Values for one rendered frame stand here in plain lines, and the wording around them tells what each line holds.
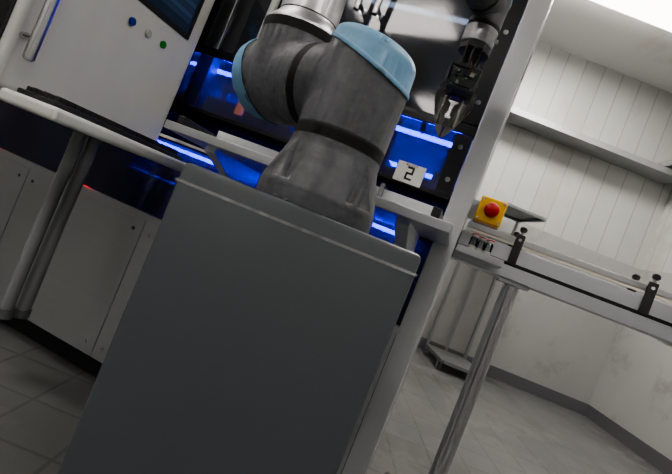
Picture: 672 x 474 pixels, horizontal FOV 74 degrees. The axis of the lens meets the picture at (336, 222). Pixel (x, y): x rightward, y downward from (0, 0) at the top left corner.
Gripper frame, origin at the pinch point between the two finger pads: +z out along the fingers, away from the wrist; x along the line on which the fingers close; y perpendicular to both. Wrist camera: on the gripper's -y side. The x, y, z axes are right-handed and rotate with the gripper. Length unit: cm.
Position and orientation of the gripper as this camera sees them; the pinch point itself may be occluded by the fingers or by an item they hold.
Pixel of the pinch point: (441, 132)
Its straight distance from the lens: 108.7
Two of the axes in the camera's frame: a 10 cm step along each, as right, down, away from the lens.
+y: -1.7, -0.5, -9.8
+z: -3.7, 9.3, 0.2
